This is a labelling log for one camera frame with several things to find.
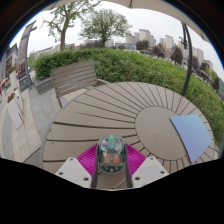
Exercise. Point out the dark building with shopfront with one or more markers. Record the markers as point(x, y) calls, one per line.
point(7, 66)

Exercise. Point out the round leafy green tree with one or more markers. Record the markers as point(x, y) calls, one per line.
point(104, 25)

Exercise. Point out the dark curved parasol pole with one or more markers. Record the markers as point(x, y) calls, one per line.
point(190, 56)

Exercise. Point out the blue mouse pad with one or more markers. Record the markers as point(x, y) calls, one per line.
point(192, 136)

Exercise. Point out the tall grey sign pillar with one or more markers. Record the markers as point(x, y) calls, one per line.
point(24, 53)

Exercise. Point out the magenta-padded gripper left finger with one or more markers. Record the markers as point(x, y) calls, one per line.
point(75, 170)

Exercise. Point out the transparent computer mouse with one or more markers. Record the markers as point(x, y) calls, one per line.
point(111, 155)

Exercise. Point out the grey slatted wooden chair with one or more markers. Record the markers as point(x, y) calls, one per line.
point(74, 77)

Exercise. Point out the white planter with flowers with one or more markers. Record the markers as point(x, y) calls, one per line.
point(15, 111)
point(13, 78)

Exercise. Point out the group of high-rise buildings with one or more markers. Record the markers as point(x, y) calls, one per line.
point(166, 43)

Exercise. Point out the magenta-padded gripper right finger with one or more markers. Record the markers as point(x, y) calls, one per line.
point(150, 170)

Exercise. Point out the bare-trunked sparse tree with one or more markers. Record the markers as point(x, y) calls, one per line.
point(63, 26)

